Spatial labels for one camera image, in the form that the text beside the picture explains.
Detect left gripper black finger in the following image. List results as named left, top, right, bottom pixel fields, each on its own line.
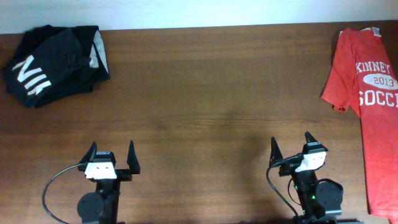
left=80, top=141, right=97, bottom=164
left=126, top=140, right=141, bottom=174

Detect red soccer t-shirt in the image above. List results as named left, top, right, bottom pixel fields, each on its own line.
left=321, top=27, right=397, bottom=223

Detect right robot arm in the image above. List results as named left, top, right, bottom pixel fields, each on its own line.
left=266, top=131, right=344, bottom=223

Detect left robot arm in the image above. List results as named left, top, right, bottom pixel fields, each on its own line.
left=77, top=141, right=141, bottom=224

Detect black folded shirt white letters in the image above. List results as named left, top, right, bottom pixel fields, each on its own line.
left=2, top=25, right=110, bottom=108

